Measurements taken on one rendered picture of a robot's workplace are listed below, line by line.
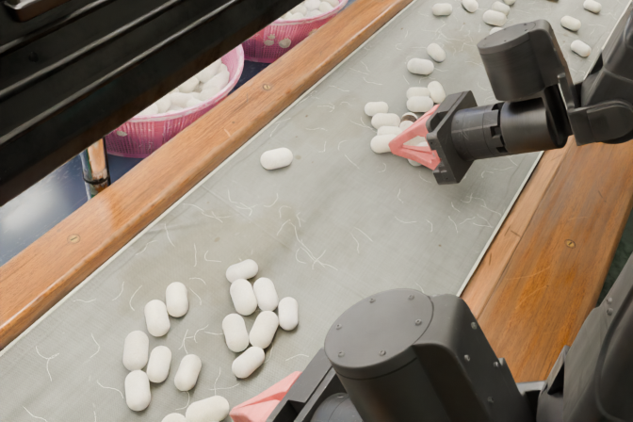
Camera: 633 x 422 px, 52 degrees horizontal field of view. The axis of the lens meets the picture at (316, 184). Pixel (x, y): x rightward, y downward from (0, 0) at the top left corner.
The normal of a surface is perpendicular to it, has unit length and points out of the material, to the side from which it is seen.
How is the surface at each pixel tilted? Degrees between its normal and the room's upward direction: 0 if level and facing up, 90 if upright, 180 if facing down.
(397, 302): 41
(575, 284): 0
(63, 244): 0
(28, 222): 0
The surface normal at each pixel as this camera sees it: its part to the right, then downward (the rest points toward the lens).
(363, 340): -0.43, -0.84
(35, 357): 0.14, -0.69
